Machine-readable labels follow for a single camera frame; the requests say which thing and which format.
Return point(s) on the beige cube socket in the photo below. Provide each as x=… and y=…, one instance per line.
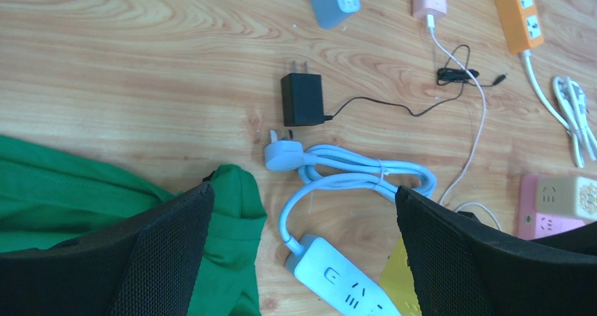
x=567, y=196

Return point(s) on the black adapter with thin cable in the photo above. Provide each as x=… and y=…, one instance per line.
x=303, y=104

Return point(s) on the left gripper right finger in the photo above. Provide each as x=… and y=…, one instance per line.
x=463, y=267

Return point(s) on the grey blue small charger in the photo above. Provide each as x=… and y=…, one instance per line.
x=331, y=13

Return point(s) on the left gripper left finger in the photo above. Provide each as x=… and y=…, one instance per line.
x=144, y=265

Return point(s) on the yellow cube socket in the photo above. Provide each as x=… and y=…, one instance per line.
x=397, y=281

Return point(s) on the pink power strip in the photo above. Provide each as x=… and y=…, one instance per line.
x=531, y=224

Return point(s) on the orange power strip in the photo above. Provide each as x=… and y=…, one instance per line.
x=520, y=23

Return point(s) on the green cloth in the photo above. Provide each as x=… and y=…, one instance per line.
x=48, y=196

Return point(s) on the light blue power strip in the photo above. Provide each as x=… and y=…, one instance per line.
x=335, y=279

